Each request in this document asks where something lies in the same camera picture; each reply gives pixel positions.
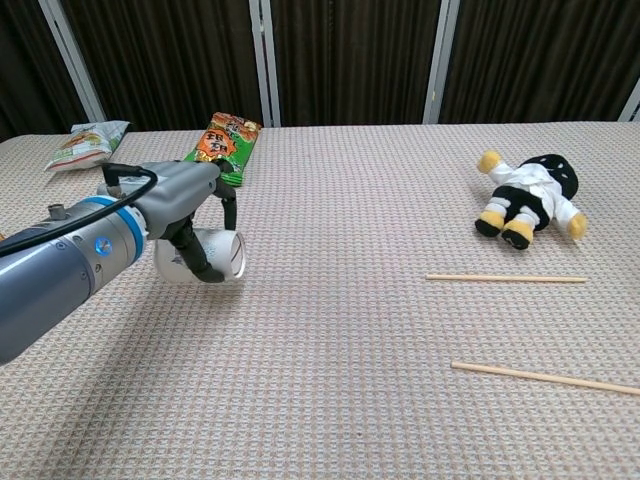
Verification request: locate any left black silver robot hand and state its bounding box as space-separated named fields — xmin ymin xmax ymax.
xmin=133 ymin=159 xmax=239 ymax=285

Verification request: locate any white paper cup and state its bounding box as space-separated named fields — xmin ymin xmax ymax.
xmin=153 ymin=226 xmax=248 ymax=288

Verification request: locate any green orange snack bag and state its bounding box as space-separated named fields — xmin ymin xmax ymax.
xmin=181 ymin=111 xmax=264 ymax=188

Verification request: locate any white green snack bag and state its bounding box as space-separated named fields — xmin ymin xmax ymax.
xmin=43 ymin=120 xmax=132 ymax=173

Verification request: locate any beige woven tablecloth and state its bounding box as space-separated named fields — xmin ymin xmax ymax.
xmin=0 ymin=119 xmax=640 ymax=480

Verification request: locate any wooden chopstick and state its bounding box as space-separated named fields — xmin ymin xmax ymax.
xmin=450 ymin=360 xmax=640 ymax=398
xmin=425 ymin=272 xmax=588 ymax=284

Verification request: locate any black white plush doll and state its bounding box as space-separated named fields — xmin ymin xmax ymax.
xmin=474 ymin=150 xmax=591 ymax=251

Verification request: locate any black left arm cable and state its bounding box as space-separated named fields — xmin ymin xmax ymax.
xmin=0 ymin=162 xmax=159 ymax=254

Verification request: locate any white partition post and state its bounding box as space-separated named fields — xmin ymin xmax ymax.
xmin=38 ymin=0 xmax=107 ymax=125
xmin=618 ymin=82 xmax=640 ymax=123
xmin=247 ymin=0 xmax=282 ymax=128
xmin=421 ymin=0 xmax=462 ymax=125

